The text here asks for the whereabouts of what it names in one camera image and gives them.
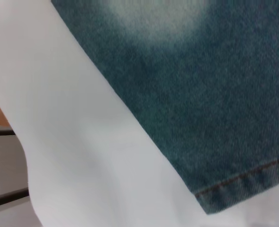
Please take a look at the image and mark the blue denim shorts with cartoon print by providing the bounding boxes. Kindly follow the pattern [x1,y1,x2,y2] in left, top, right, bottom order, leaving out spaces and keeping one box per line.
[51,0,279,215]

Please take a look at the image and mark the white tablecloth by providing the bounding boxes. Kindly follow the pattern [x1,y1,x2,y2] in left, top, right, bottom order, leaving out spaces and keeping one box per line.
[0,0,279,227]

